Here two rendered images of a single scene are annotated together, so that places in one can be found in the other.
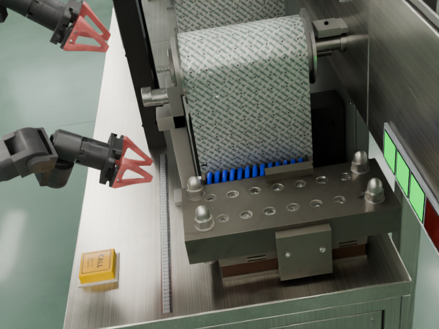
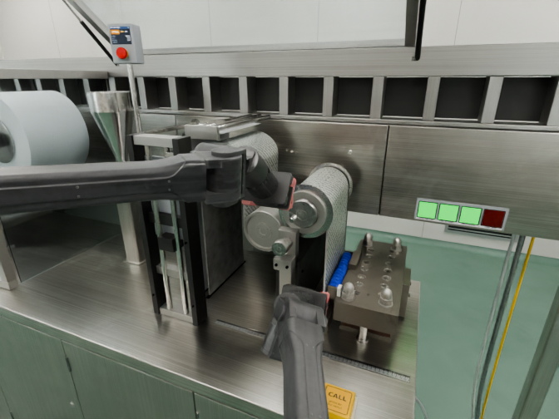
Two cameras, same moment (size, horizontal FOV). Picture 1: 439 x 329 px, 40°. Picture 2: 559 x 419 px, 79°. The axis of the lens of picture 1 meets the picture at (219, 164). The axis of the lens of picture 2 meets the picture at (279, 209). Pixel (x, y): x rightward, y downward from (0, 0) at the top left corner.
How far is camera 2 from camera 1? 118 cm
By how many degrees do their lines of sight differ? 60
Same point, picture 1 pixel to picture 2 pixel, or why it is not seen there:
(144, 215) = not seen: hidden behind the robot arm
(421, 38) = (469, 138)
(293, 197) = (378, 267)
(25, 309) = not seen: outside the picture
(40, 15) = (270, 180)
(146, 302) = (393, 387)
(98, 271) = (350, 401)
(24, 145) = (311, 310)
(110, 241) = not seen: hidden behind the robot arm
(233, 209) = (376, 288)
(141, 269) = (351, 379)
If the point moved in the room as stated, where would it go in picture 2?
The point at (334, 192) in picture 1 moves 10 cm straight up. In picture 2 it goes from (383, 256) to (386, 228)
